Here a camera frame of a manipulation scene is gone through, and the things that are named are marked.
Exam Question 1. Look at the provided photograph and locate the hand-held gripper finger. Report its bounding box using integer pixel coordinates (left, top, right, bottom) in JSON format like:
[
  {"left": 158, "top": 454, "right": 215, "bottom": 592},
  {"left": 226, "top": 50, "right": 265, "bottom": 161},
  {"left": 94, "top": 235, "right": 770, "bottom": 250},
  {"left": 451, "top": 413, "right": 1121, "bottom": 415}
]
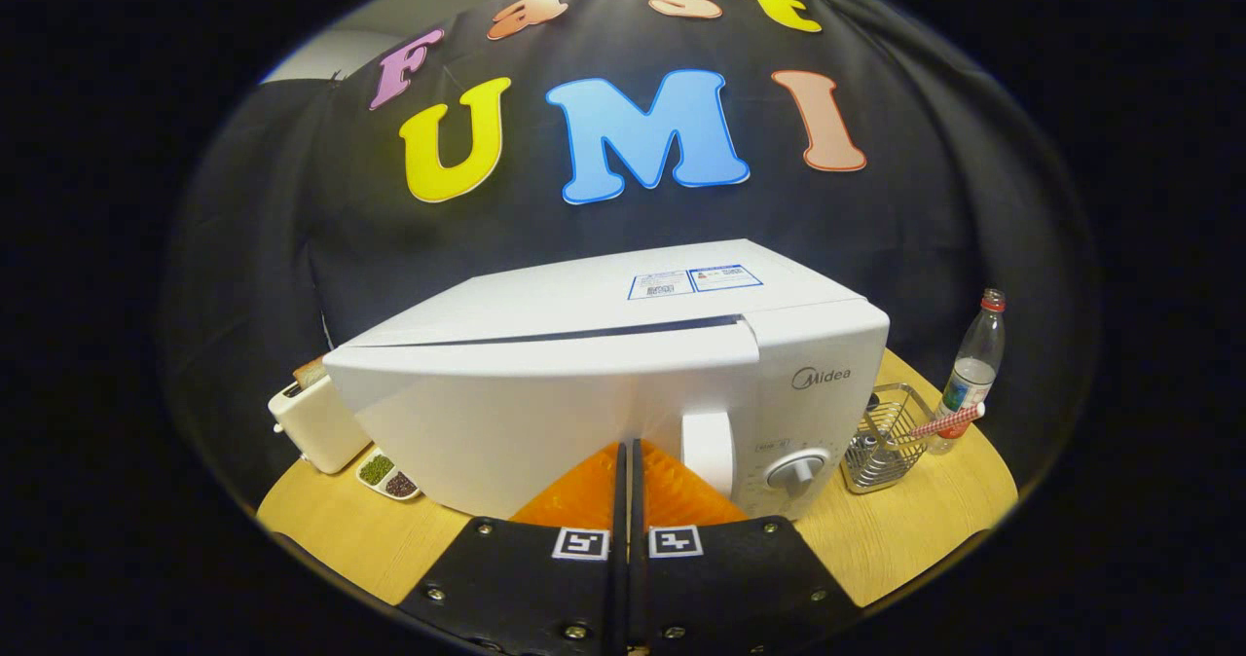
[
  {"left": 630, "top": 439, "right": 862, "bottom": 656},
  {"left": 399, "top": 440, "right": 629, "bottom": 656}
]

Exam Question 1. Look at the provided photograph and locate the white divided tray of beans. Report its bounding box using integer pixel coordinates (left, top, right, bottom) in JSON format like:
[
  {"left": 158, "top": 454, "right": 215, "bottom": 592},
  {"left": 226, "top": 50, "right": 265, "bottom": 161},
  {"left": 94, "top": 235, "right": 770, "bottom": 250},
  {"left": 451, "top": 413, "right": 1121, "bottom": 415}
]
[{"left": 355, "top": 449, "right": 422, "bottom": 501}]

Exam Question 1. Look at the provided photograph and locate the clear plastic bottle red cap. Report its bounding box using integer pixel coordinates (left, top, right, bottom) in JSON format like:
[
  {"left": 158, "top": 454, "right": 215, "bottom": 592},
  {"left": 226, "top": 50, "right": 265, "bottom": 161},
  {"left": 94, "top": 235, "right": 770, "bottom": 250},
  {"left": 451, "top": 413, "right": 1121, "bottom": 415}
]
[{"left": 927, "top": 288, "right": 1007, "bottom": 456}]

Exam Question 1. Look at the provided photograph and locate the red white striped stick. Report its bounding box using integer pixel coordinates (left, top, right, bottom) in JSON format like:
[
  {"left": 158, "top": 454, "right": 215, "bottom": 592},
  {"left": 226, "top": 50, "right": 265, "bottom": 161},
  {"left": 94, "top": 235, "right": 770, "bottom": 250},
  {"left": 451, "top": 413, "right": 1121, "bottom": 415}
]
[{"left": 900, "top": 402, "right": 986, "bottom": 441}]

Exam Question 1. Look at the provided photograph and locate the white toaster oven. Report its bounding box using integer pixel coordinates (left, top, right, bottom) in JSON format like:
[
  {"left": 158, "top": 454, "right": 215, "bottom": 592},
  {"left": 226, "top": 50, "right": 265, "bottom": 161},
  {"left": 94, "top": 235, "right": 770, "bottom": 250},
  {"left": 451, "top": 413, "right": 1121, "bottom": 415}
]
[{"left": 323, "top": 238, "right": 891, "bottom": 523}]

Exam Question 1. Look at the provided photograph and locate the metal wire basket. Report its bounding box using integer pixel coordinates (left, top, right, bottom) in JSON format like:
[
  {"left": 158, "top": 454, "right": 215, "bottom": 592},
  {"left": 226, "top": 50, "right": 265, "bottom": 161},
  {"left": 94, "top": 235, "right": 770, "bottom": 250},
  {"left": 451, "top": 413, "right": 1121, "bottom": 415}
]
[{"left": 839, "top": 383, "right": 937, "bottom": 494}]

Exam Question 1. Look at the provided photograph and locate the white bread toaster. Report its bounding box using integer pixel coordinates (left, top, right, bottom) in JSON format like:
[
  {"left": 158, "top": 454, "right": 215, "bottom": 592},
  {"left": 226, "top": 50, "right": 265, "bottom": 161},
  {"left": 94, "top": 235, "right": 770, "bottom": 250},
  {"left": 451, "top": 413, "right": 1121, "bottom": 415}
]
[{"left": 269, "top": 369, "right": 371, "bottom": 475}]

